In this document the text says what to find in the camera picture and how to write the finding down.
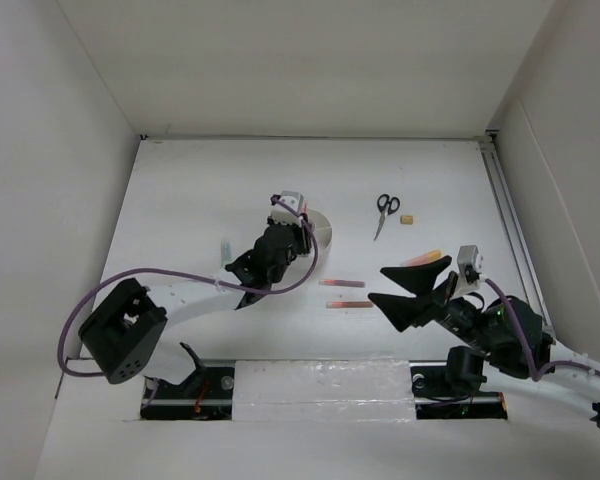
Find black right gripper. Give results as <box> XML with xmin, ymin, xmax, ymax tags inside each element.
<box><xmin>365</xmin><ymin>254</ymin><xmax>494</xmax><ymax>353</ymax></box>

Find orange highlighter marker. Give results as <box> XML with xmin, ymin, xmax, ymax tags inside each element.
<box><xmin>401</xmin><ymin>250</ymin><xmax>442</xmax><ymax>267</ymax></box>

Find purple capped pen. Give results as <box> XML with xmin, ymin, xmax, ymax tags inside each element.
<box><xmin>319</xmin><ymin>279</ymin><xmax>366</xmax><ymax>288</ymax></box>

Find brown capped pen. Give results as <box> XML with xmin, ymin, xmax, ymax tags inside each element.
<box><xmin>326</xmin><ymin>301</ymin><xmax>374</xmax><ymax>309</ymax></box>

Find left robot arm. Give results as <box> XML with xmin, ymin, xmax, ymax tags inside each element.
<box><xmin>79</xmin><ymin>215</ymin><xmax>317</xmax><ymax>397</ymax></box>

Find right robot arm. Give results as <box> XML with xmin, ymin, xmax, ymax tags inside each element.
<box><xmin>368</xmin><ymin>245</ymin><xmax>600</xmax><ymax>430</ymax></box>

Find white round divided organizer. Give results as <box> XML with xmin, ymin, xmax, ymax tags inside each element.
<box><xmin>308</xmin><ymin>209</ymin><xmax>333</xmax><ymax>260</ymax></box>

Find green highlighter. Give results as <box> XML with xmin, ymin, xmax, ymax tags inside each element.
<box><xmin>220</xmin><ymin>240</ymin><xmax>232</xmax><ymax>268</ymax></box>

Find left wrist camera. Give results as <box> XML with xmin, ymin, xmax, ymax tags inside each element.
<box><xmin>269</xmin><ymin>191</ymin><xmax>306</xmax><ymax>226</ymax></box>

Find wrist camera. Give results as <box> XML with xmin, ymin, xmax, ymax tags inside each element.
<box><xmin>452</xmin><ymin>245</ymin><xmax>484</xmax><ymax>299</ymax></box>
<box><xmin>269</xmin><ymin>191</ymin><xmax>306</xmax><ymax>226</ymax></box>

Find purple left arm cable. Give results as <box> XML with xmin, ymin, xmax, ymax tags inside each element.
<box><xmin>59</xmin><ymin>194</ymin><xmax>321</xmax><ymax>376</ymax></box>

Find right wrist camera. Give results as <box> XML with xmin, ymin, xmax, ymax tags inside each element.
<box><xmin>452</xmin><ymin>245</ymin><xmax>484</xmax><ymax>299</ymax></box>

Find black handled scissors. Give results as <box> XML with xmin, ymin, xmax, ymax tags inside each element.
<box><xmin>374</xmin><ymin>194</ymin><xmax>401</xmax><ymax>240</ymax></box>

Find aluminium rail at right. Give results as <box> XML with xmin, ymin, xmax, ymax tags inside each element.
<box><xmin>478</xmin><ymin>130</ymin><xmax>554</xmax><ymax>334</ymax></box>

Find front mounting rail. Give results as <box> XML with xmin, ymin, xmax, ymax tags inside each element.
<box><xmin>140</xmin><ymin>359</ymin><xmax>508</xmax><ymax>423</ymax></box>

